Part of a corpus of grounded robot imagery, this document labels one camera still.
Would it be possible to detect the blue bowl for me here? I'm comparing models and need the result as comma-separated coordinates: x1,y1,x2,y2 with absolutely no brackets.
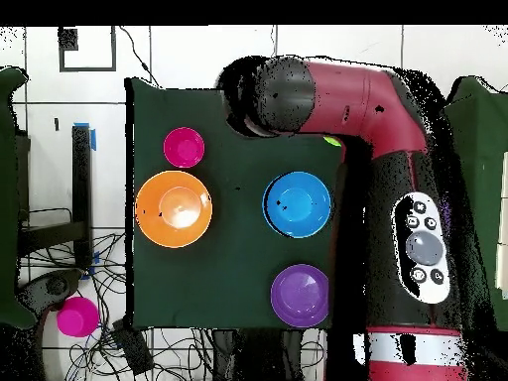
262,171,333,240

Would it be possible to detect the dark green table cloth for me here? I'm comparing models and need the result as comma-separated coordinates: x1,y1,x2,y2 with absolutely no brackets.
124,76,350,332

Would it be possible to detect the large orange bowl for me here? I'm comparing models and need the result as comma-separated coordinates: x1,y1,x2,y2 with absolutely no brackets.
135,170,214,249

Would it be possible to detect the pink bowl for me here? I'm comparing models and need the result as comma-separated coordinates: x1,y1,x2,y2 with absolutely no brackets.
163,126,206,169

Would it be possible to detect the purple bowl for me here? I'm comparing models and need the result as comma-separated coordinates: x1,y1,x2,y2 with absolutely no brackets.
270,263,330,329

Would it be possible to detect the black power adapter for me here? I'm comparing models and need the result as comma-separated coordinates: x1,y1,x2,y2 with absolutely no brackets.
110,318,155,376

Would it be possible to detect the pink cup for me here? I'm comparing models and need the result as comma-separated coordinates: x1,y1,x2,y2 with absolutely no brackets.
56,296,100,338

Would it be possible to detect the black grey base foot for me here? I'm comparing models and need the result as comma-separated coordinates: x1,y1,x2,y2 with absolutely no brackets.
17,268,84,317

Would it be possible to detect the green cloth covered table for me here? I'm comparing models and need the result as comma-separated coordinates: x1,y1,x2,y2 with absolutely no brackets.
444,74,508,332
0,65,38,330

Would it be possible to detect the black pedestal column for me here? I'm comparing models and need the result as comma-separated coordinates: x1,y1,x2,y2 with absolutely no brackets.
211,328,307,381

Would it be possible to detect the black metal stool frame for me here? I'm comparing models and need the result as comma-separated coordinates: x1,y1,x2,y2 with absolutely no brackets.
17,124,94,271

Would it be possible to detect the tangle of black cables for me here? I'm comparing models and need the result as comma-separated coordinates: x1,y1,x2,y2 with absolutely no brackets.
17,205,326,381

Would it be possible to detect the black cable with connector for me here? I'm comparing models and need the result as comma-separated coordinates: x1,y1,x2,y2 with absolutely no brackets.
118,25,161,89

